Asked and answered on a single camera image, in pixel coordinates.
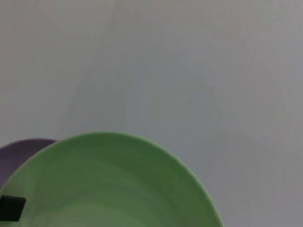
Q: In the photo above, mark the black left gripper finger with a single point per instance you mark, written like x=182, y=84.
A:
x=11, y=208

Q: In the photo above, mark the lilac plate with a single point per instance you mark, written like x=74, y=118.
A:
x=16, y=153

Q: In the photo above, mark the light green plate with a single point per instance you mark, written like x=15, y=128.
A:
x=118, y=189

